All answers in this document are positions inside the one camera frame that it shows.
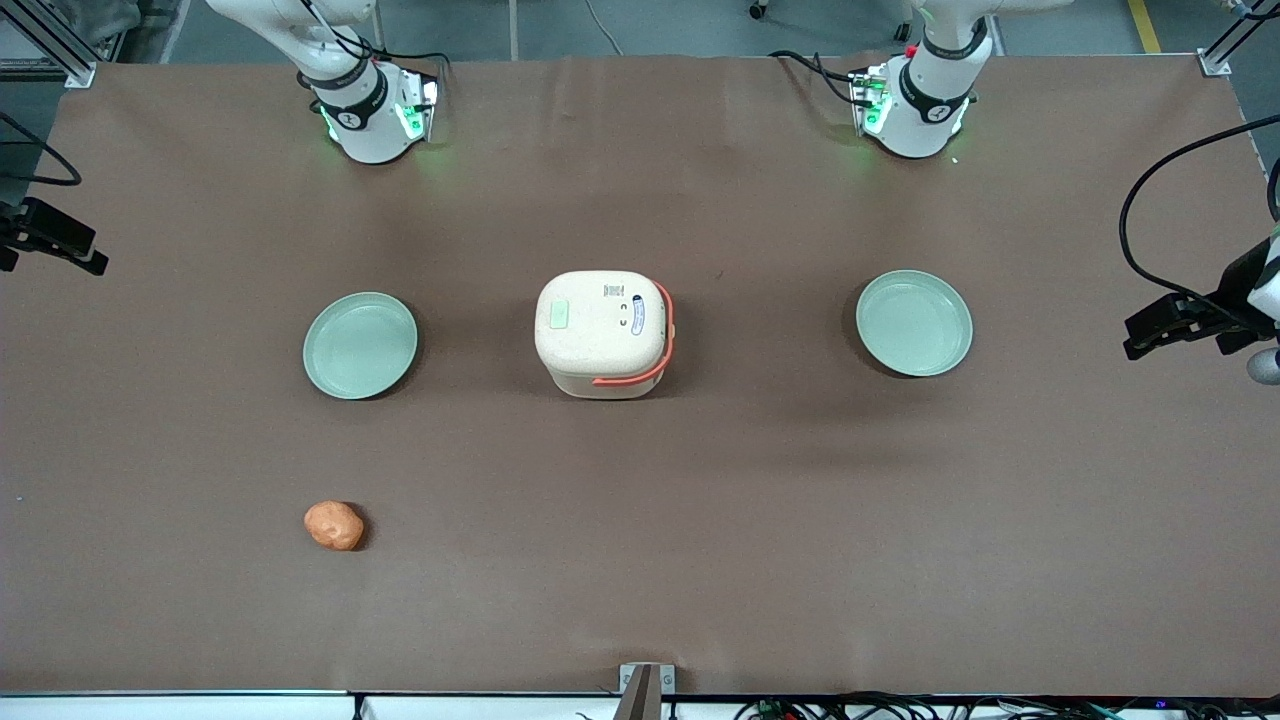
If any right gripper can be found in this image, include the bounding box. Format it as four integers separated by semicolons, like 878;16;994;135
0;198;109;277

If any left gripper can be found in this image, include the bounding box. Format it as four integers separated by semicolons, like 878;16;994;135
1123;228;1280;362

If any cream rice cooker orange handle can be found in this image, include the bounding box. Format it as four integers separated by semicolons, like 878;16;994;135
534;270;677;401

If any pale green plate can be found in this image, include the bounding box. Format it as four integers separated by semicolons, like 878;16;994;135
303;292;419;401
856;270;974;378

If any orange potato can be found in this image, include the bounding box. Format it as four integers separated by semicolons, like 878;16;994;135
304;501;365;552

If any brown table cover sheet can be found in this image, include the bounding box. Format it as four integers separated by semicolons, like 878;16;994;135
0;52;1280;699

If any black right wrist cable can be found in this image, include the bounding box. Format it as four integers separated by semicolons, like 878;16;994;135
0;110;83;191

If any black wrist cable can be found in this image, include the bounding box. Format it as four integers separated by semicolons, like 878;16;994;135
0;110;83;191
1118;113;1280;306

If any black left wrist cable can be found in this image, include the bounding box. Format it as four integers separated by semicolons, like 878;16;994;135
1118;113;1280;306

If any aluminium frame post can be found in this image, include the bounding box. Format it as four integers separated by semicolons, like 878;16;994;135
1197;0;1280;77
0;0;97;89

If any black right arm base cable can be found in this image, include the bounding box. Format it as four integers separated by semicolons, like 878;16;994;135
296;0;453;113

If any black arm base cable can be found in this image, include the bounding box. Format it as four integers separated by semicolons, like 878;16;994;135
296;0;453;113
767;49;863;107

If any black left arm base cable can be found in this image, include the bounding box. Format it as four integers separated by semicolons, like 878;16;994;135
767;49;863;107

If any black cable bundle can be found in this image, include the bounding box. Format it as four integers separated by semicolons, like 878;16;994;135
733;691;1280;720

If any white floor cable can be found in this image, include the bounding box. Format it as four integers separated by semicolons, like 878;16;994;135
584;0;625;57

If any grey metal mounting bracket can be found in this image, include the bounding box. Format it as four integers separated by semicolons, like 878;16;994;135
612;662;677;720

